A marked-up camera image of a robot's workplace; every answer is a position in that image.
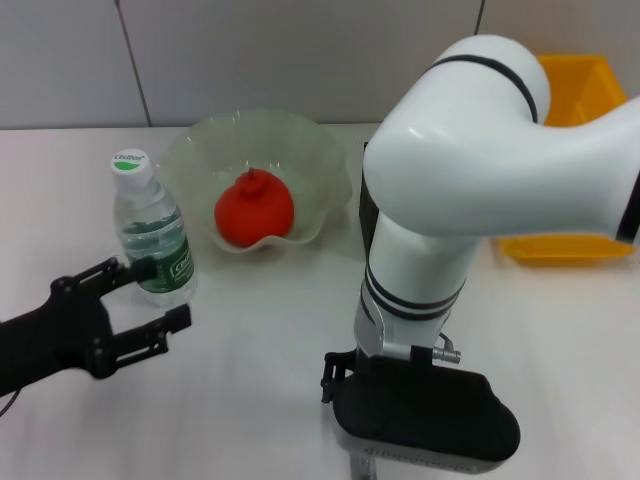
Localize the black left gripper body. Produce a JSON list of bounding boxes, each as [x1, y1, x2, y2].
[[0, 275, 115, 397]]

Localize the clear green-label water bottle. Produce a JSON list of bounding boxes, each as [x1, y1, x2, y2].
[[109, 148, 199, 308]]

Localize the grey glitter pen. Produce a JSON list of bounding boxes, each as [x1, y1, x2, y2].
[[351, 442, 378, 480]]

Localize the green glass fruit bowl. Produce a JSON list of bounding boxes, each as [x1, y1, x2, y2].
[[158, 106, 355, 258]]

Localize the yellow plastic bin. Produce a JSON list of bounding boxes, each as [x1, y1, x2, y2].
[[493, 53, 637, 267]]

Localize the black mesh pen holder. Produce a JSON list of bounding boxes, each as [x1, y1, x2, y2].
[[357, 139, 384, 262]]

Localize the right wrist camera housing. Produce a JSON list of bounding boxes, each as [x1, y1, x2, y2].
[[331, 365, 525, 462]]

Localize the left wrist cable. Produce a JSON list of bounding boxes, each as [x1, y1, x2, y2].
[[0, 388, 22, 417]]

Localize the red-orange fruit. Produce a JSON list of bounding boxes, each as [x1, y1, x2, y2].
[[213, 168, 296, 250]]

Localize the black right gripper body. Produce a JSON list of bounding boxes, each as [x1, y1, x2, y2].
[[353, 343, 434, 375]]

